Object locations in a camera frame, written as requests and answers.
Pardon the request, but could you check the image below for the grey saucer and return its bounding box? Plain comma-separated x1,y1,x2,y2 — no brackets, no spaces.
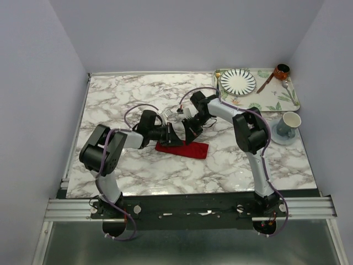
269,119,299,146

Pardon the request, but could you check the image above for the brown handled knife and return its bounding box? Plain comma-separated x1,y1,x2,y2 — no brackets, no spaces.
256,73,274,94

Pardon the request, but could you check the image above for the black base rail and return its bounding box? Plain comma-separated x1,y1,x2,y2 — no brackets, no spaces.
90,190,290,231

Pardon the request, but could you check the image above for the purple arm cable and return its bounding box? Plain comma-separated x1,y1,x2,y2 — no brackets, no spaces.
179,87,290,238
95,103,161,241

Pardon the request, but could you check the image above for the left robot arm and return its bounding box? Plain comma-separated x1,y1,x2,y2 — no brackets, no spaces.
79,110,184,218

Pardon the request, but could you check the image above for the orange black cup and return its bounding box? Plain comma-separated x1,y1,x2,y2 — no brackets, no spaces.
273,63,290,81

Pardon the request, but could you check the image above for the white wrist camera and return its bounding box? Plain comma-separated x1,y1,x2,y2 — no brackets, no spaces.
158,109,173,125
176,106,192,119

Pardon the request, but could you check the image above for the striped white plate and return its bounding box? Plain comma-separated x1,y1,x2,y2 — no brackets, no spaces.
219,69,256,96

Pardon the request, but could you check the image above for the red cloth napkin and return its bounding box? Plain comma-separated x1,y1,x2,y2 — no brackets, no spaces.
155,141,209,160

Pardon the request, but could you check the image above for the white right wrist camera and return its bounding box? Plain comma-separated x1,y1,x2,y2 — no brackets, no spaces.
176,106,192,119

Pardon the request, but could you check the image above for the gold fork green handle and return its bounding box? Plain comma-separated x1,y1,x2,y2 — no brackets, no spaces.
215,70,221,97

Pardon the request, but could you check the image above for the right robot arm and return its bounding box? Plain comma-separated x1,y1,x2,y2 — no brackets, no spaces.
182,91,279,216

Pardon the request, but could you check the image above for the silver spoon on tray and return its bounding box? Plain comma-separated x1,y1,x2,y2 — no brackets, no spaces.
282,80,293,101

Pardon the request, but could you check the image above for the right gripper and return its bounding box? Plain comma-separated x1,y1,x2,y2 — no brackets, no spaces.
181,113,212,146

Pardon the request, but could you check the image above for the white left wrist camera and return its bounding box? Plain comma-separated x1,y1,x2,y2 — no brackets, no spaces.
158,109,173,125

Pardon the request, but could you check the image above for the floral serving tray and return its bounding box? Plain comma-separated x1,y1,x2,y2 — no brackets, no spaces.
212,68,300,112

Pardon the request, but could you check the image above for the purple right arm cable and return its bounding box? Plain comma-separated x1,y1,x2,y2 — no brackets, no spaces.
179,87,290,238

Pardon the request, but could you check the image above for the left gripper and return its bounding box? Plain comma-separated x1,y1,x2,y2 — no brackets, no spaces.
148,122,184,146

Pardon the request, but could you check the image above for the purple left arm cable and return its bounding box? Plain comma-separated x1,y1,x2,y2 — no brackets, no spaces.
95,103,161,241

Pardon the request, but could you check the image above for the grey white mug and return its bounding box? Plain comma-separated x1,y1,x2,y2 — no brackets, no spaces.
276,112,302,139

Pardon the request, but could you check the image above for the aluminium frame rail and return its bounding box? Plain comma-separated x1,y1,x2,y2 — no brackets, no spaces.
44,197,337,222

